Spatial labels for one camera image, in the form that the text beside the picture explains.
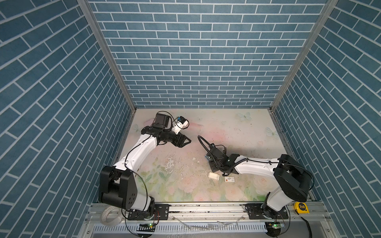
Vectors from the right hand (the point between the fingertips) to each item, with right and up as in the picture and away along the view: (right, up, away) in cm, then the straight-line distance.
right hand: (211, 161), depth 89 cm
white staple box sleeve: (+10, -9, -6) cm, 15 cm away
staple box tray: (+1, -8, -3) cm, 8 cm away
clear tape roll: (-53, -24, -14) cm, 60 cm away
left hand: (-15, +15, -7) cm, 22 cm away
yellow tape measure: (+44, -19, -16) cm, 51 cm away
